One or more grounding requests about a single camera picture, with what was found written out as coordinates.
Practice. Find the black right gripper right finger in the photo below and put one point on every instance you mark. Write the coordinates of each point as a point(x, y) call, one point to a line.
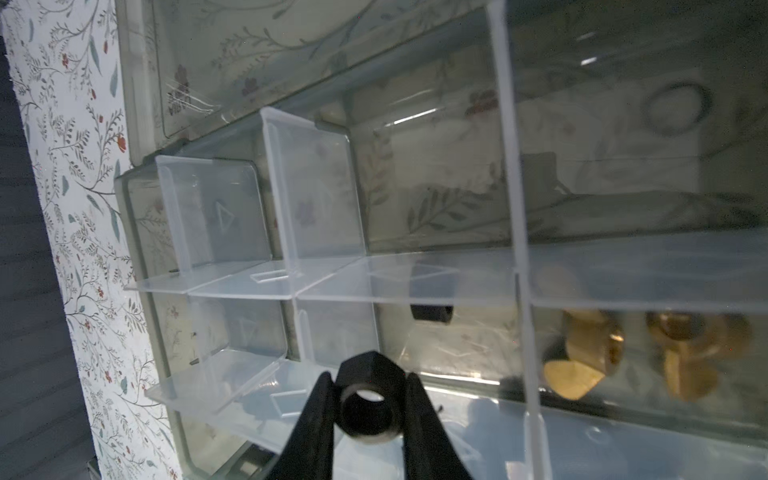
point(427, 451)

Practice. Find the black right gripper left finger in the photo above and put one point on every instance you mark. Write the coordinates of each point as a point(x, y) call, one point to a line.
point(309, 451)

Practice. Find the black hex nut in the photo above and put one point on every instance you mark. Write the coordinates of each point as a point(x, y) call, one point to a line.
point(371, 398)
point(430, 290)

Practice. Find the transparent green compartment organizer box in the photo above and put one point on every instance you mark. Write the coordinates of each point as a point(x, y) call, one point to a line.
point(293, 160)

